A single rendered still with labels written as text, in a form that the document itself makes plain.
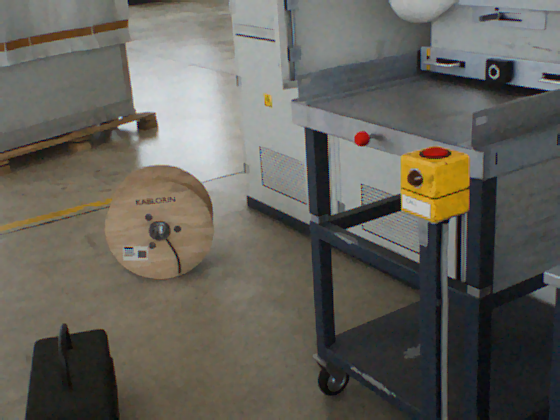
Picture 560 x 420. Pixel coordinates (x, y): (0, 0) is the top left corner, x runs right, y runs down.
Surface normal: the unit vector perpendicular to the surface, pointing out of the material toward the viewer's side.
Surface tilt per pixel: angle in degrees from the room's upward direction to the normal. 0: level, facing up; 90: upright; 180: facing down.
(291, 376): 0
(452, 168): 90
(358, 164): 90
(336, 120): 90
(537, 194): 90
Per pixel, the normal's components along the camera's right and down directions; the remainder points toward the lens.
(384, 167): -0.83, 0.25
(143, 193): 0.09, 0.35
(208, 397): -0.07, -0.93
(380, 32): 0.38, 0.31
